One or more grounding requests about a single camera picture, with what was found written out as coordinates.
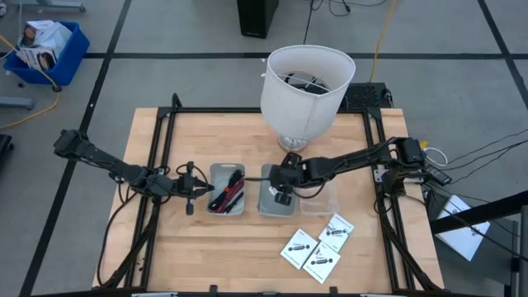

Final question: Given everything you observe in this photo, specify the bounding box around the black power strip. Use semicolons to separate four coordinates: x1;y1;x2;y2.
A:
424;163;454;186

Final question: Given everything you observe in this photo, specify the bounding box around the white shade table lamp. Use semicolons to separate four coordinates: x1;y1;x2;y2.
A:
259;44;356;153

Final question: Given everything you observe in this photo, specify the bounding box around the clear plastic bin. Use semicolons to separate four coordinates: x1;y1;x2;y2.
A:
297;177;342;216

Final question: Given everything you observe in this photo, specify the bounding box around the white coiled cable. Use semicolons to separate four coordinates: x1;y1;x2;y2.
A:
424;147;449;167

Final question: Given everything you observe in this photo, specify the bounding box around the grey metal stand foot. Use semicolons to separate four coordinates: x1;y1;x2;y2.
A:
10;0;87;13
0;97;35;111

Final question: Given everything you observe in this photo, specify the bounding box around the grey plastic bin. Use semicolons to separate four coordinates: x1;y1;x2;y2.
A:
205;162;247;217
257;163;299;219

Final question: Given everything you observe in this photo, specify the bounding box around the blue plastic tub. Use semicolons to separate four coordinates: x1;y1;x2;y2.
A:
2;21;91;87

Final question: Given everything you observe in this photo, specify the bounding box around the yellow floor cable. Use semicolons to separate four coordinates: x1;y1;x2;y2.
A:
369;0;399;83
0;35;63;130

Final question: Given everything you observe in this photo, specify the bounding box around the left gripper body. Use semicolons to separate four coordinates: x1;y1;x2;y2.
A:
175;160;199;216

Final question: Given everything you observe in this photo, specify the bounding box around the short black cable bundle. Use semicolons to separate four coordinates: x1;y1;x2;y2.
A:
224;191;245;215

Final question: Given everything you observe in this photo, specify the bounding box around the black tower case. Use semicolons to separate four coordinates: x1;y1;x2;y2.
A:
236;0;280;40

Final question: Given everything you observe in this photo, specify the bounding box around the printed cardboard box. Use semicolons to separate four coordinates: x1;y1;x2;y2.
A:
18;45;59;71
20;20;54;47

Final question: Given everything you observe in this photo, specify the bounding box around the black perforated box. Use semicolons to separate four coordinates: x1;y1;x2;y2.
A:
340;82;393;111

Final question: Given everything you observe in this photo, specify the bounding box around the black cable bundle red strap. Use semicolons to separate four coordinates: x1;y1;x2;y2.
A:
207;168;244;211

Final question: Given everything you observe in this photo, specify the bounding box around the black metal table frame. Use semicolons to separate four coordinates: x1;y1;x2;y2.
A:
97;92;445;297

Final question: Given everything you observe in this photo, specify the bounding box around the dark grey cart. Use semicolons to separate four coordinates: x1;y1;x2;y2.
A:
427;189;528;297

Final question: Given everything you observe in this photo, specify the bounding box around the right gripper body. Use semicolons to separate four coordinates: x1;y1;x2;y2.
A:
274;152;309;206

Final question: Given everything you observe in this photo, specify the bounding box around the white booklet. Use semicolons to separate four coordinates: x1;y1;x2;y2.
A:
435;194;492;262

